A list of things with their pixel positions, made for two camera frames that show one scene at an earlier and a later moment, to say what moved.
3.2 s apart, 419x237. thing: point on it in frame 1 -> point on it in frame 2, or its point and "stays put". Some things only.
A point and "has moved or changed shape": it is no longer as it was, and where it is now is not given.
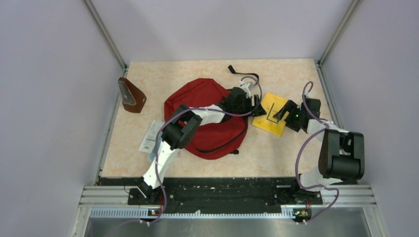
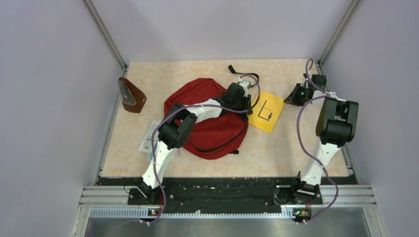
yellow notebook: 272,103 has moved or changed shape
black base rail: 243,195 stays put
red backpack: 218,139 stays put
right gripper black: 292,107 -> 291,98
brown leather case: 133,99 stays put
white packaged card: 149,140 stays put
